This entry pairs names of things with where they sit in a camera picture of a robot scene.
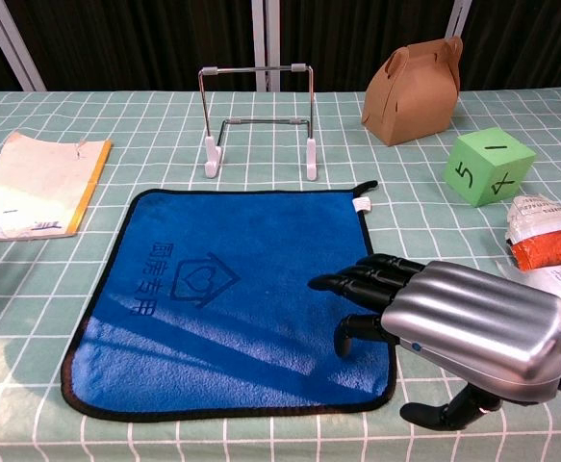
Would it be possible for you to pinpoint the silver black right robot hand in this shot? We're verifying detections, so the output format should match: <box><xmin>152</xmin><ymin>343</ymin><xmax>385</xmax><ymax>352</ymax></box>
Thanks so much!
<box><xmin>307</xmin><ymin>253</ymin><xmax>561</xmax><ymax>429</ymax></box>

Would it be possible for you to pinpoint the square towel with black hem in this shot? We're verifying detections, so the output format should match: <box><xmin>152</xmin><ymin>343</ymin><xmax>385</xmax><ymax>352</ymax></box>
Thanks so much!
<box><xmin>61</xmin><ymin>180</ymin><xmax>396</xmax><ymax>424</ymax></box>

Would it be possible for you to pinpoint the orange and white snack packet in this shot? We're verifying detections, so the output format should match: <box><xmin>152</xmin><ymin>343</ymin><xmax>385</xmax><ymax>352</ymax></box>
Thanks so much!
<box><xmin>504</xmin><ymin>193</ymin><xmax>561</xmax><ymax>271</ymax></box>

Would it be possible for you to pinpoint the green numbered foam cube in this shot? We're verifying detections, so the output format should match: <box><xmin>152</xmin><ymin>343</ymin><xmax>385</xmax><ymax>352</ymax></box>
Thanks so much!
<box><xmin>443</xmin><ymin>127</ymin><xmax>537</xmax><ymax>208</ymax></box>

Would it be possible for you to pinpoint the brown paper gable box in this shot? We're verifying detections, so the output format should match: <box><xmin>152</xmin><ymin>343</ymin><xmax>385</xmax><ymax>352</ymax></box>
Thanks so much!
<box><xmin>360</xmin><ymin>36</ymin><xmax>464</xmax><ymax>147</ymax></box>

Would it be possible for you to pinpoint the green checkered tablecloth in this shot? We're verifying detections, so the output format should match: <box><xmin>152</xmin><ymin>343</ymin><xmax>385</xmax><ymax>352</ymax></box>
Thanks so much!
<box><xmin>0</xmin><ymin>86</ymin><xmax>561</xmax><ymax>462</ymax></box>

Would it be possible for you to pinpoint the black pleated curtain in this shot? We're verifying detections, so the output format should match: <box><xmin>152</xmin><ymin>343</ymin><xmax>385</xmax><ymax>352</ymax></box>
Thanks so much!
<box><xmin>0</xmin><ymin>0</ymin><xmax>561</xmax><ymax>97</ymax></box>

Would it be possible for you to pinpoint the white metal frame post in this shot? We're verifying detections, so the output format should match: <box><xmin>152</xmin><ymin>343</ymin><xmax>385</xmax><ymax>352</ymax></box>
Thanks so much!
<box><xmin>0</xmin><ymin>0</ymin><xmax>48</xmax><ymax>92</ymax></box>
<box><xmin>251</xmin><ymin>0</ymin><xmax>281</xmax><ymax>92</ymax></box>
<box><xmin>446</xmin><ymin>0</ymin><xmax>473</xmax><ymax>45</ymax></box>

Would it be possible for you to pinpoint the metal wire stand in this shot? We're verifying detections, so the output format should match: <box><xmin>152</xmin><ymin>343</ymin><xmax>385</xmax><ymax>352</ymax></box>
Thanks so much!
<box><xmin>197</xmin><ymin>63</ymin><xmax>319</xmax><ymax>182</ymax></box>

